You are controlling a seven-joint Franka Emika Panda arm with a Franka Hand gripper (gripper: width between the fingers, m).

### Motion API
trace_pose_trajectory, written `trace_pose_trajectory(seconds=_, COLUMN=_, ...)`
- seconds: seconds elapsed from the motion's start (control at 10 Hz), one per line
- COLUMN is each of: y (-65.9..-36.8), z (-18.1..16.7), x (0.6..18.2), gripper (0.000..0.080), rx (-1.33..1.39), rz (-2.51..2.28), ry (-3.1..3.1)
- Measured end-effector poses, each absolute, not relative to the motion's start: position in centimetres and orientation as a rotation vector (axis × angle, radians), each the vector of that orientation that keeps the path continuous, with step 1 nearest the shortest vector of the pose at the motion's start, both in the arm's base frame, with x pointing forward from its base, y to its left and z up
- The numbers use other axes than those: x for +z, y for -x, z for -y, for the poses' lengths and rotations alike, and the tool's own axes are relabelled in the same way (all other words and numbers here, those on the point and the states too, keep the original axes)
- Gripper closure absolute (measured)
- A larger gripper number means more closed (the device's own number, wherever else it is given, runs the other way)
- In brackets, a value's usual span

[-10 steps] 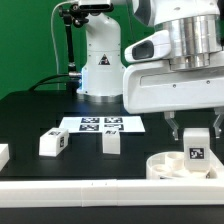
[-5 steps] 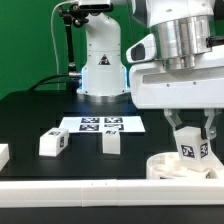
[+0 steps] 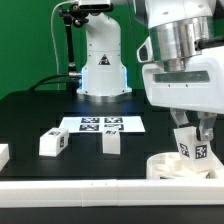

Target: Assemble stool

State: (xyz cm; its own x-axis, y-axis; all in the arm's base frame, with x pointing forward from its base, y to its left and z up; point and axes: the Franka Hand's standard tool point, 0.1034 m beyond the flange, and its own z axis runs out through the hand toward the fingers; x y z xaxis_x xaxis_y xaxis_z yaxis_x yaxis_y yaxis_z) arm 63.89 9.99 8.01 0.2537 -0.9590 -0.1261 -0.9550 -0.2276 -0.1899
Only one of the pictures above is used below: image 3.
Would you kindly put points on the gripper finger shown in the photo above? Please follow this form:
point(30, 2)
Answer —
point(179, 116)
point(205, 129)

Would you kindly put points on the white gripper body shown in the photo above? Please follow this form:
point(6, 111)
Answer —
point(194, 95)

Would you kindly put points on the white round stool seat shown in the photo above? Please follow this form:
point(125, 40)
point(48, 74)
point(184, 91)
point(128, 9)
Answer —
point(170, 166)

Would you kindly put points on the white front fence bar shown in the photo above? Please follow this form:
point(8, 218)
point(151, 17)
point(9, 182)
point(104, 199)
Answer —
point(87, 193)

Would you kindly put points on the white fence bar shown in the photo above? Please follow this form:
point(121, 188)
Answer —
point(4, 155)
point(87, 193)

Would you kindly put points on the white marker sheet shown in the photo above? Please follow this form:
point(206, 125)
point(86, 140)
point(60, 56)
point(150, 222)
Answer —
point(97, 124)

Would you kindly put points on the white left fence bar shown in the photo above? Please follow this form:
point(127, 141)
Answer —
point(4, 155)

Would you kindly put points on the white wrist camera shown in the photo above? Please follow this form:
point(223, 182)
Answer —
point(145, 51)

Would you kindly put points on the white camera on mount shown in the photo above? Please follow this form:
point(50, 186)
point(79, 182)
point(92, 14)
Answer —
point(95, 5)

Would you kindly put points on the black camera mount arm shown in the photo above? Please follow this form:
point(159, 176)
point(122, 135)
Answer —
point(72, 17)

